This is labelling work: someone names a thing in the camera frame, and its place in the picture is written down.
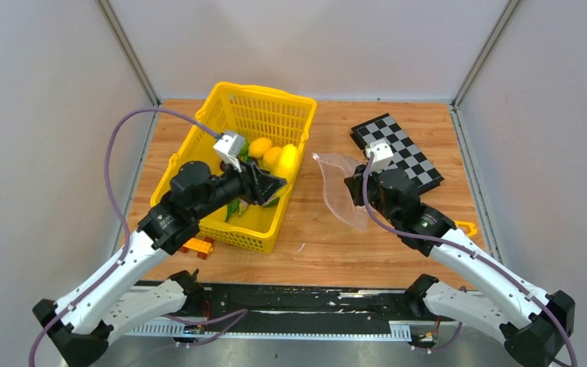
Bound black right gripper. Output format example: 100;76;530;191
345;162;400;227

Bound clear zip top bag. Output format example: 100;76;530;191
312;153;369;232

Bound yellow lemon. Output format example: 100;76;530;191
248;138;273;159

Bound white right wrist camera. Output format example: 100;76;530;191
365;139;394;173

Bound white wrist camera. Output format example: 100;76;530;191
213;131;245;173
365;139;394;173

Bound yellow mango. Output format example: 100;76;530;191
261;146;282;171

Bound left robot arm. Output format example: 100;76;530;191
33;161;287;366

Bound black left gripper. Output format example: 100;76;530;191
193;153;288;221

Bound watermelon slice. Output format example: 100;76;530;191
263;196;281;208

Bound yellow toy car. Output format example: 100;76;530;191
179;238;214;260

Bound yellow plastic basket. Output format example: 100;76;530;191
150;82;318;255

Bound black white chessboard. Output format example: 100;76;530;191
350;113;444;194

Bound green round vegetable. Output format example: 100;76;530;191
238;141;250;161

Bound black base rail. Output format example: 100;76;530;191
130;283;456;342

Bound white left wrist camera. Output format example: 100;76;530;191
213;131;245;173

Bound orange plastic handle piece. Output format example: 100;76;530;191
455;221;478;238

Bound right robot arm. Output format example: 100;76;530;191
344;164;579;366

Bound green bean pod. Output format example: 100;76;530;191
225;198;241;222

